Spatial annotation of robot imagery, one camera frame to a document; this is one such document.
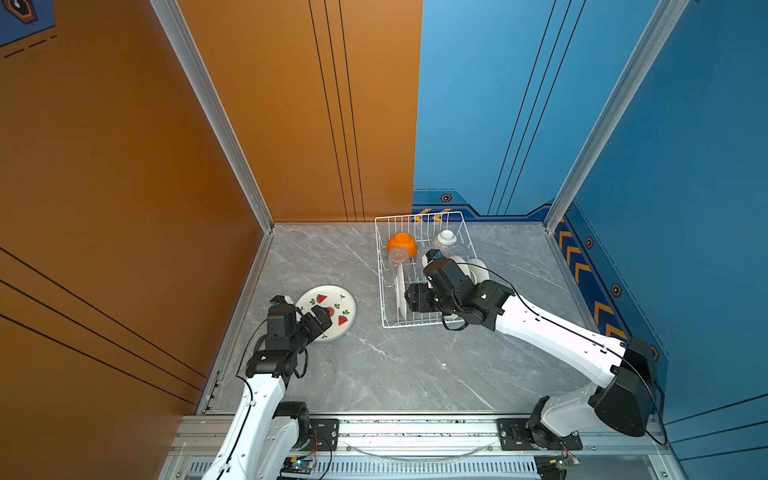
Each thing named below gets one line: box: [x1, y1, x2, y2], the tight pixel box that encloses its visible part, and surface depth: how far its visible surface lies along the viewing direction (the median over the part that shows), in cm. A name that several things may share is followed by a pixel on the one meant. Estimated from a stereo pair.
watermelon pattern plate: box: [296, 284, 357, 343], surface depth 98 cm
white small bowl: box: [437, 230, 457, 245], surface depth 110 cm
